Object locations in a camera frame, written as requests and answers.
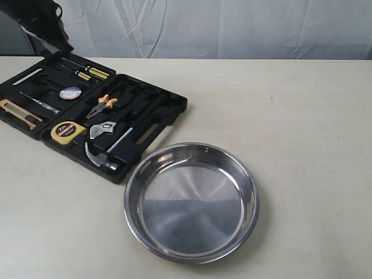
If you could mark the adjustable wrench black handle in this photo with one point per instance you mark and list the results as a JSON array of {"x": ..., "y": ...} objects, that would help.
[{"x": 131, "y": 111}]

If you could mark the black plastic tool case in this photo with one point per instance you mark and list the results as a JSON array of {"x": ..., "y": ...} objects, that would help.
[{"x": 111, "y": 156}]

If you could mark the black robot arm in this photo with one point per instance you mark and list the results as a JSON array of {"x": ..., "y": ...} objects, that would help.
[{"x": 41, "y": 19}]

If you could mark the round stainless steel tray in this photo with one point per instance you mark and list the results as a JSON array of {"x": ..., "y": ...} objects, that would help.
[{"x": 191, "y": 203}]

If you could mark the yellow black screwdriver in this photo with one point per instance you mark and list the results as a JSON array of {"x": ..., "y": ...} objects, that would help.
[
  {"x": 94, "y": 71},
  {"x": 76, "y": 72}
]

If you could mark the yellow tape measure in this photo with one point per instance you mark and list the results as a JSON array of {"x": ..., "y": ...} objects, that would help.
[{"x": 65, "y": 132}]

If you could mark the roll of electrical tape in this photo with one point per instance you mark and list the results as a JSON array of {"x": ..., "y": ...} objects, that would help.
[{"x": 70, "y": 93}]

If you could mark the white backdrop curtain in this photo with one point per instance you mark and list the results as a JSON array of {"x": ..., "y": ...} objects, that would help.
[{"x": 207, "y": 30}]

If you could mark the yellow utility knife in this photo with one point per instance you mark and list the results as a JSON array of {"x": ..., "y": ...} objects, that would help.
[{"x": 19, "y": 112}]

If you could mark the pliers with yellow handles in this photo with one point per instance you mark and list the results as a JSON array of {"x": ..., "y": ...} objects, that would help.
[{"x": 105, "y": 102}]

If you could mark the clear handle test screwdriver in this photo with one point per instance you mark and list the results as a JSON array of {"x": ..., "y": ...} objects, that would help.
[{"x": 41, "y": 103}]

